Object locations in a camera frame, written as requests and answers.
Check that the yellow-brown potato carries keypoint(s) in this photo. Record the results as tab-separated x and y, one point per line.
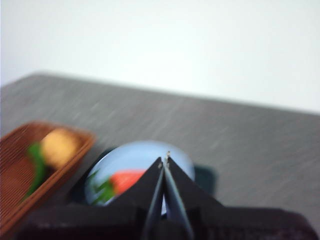
61	147

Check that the green chili pepper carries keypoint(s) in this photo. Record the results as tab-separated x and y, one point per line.
38	165

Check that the brown wicker basket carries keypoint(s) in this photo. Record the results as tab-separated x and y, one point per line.
15	175

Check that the orange carrot with green leaves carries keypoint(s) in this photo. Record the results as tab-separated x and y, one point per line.
127	178

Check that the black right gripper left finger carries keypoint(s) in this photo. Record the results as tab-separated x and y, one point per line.
112	220

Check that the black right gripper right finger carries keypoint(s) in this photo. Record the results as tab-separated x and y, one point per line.
225	222

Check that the blue round plate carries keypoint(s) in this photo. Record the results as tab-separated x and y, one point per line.
135	155

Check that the black flat tray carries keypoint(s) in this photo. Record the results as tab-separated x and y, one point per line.
206	177

